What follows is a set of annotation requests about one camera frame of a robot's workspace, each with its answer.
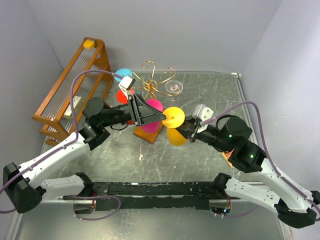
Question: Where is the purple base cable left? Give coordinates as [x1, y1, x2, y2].
[67, 195, 122, 221]

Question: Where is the yellow block on rack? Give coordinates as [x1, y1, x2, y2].
[83, 39, 96, 50]

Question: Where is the white label card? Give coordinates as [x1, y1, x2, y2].
[63, 96, 83, 118]

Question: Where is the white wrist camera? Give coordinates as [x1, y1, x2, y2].
[192, 104, 214, 122]
[118, 75, 136, 98]

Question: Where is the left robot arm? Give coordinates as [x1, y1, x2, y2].
[0, 93, 166, 214]

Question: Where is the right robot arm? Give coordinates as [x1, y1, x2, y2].
[177, 114, 320, 229]

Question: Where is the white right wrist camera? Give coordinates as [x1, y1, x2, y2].
[192, 104, 214, 122]

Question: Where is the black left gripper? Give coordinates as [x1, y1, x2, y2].
[101, 92, 168, 128]

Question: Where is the red wine glass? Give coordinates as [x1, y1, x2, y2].
[116, 88, 136, 126]

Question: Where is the wooden dish rack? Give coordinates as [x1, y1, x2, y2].
[32, 37, 114, 146]

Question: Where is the blue wine glass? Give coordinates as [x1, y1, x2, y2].
[115, 68, 133, 78]

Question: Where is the magenta wine glass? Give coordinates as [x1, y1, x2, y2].
[141, 99, 164, 134]

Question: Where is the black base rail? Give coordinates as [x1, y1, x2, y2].
[62, 172, 242, 213]

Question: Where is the clear wine glass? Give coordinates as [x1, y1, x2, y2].
[165, 80, 184, 102]

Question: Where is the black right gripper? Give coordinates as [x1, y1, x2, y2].
[169, 114, 233, 153]

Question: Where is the orange printed card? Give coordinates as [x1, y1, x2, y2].
[221, 151, 235, 169]

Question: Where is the yellow wine glass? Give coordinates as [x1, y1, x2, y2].
[161, 106, 187, 146]

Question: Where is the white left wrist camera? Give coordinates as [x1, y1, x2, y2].
[118, 75, 136, 98]

